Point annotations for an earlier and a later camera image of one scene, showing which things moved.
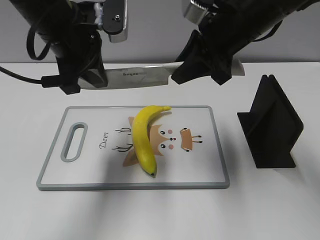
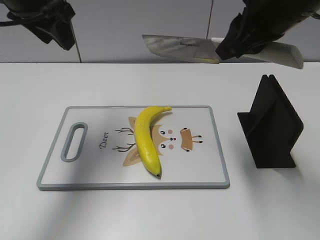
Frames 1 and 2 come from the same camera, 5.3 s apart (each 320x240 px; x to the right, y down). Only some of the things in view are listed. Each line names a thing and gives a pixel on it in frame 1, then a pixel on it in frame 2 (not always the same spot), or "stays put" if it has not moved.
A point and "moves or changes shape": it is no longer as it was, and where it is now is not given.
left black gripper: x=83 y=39 to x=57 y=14
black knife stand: x=272 y=126 stays put
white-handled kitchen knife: x=138 y=76 to x=204 y=50
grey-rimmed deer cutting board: x=93 y=149 stays put
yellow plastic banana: x=140 y=138 moves or changes shape
